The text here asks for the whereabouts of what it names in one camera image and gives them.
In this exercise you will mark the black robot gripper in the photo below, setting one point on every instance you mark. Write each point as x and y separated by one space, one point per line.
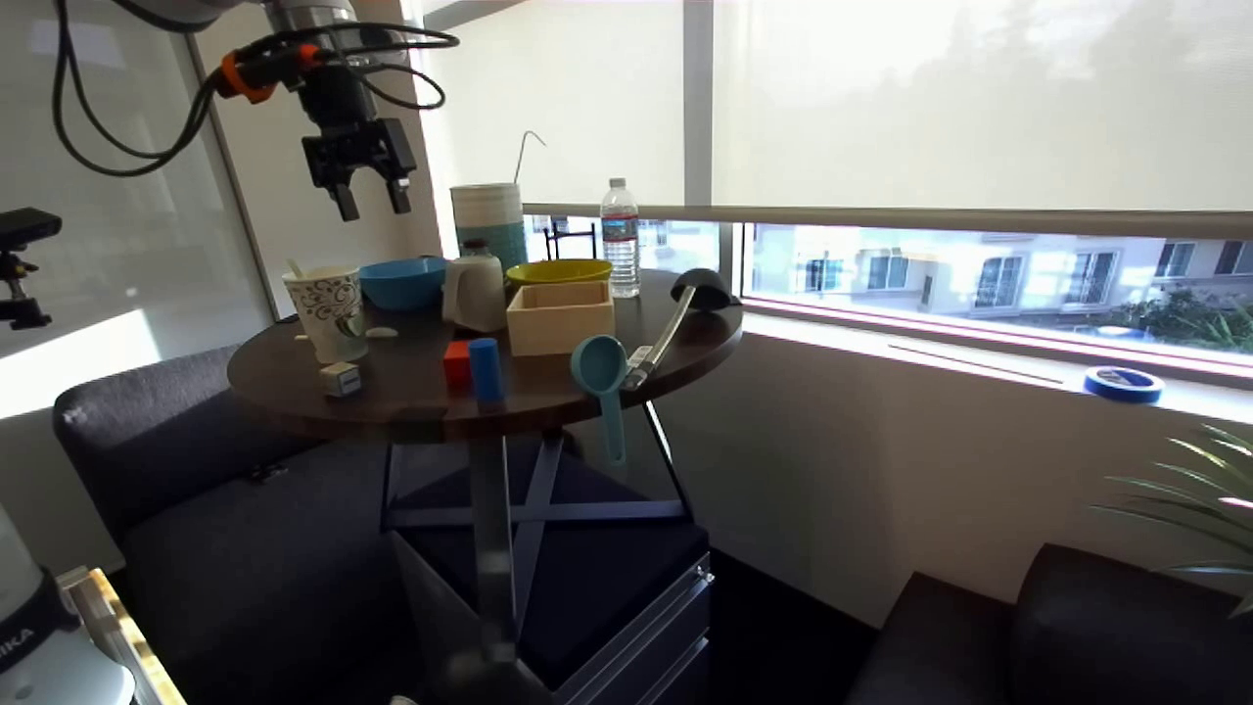
359 149

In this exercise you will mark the patterned paper cup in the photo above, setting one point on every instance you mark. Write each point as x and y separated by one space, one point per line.
325 319

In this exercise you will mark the cream plastic fork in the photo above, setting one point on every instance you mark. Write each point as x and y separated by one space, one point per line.
382 333

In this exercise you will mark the blue plastic bowl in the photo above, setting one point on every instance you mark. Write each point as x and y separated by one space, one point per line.
403 285

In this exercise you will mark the white and teal container stack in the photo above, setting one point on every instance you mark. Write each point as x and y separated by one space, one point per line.
492 218

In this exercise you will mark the pale yellow cube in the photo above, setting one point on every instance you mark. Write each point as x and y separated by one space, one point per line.
340 383

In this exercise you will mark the red block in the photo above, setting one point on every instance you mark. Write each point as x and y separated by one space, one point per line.
455 370

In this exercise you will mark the yellow bowl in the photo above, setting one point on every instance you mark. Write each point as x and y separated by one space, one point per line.
556 272

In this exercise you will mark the blue cylinder block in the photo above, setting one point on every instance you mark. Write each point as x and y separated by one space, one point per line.
488 375

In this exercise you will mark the light wooden box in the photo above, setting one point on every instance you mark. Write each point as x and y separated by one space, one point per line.
562 326

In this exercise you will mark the clear plastic water bottle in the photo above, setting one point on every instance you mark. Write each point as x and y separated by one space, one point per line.
621 240

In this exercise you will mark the teal plastic scoop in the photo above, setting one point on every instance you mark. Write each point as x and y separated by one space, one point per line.
599 366

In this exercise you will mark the dark grey fabric sofa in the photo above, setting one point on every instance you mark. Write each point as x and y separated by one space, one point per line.
221 524

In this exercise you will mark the white bottle with black label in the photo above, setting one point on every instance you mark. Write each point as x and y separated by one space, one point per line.
24 611

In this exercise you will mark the blue dish on sill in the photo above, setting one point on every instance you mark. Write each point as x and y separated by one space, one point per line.
1119 385

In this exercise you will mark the black leather sofa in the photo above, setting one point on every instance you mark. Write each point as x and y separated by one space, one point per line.
1082 638

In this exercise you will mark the green potted plant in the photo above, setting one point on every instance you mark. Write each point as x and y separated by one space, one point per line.
1206 512

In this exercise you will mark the grey metal partition frame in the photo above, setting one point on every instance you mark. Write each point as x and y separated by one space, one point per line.
235 182

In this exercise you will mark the white window frame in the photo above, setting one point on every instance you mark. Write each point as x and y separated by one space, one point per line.
698 104

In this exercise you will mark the table pedestal with cross bars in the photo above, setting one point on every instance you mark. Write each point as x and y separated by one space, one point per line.
492 524

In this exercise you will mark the black camera on tripod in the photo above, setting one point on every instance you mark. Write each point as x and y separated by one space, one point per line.
24 227

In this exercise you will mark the light wooden frame piece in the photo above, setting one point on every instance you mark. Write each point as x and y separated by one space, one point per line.
118 629

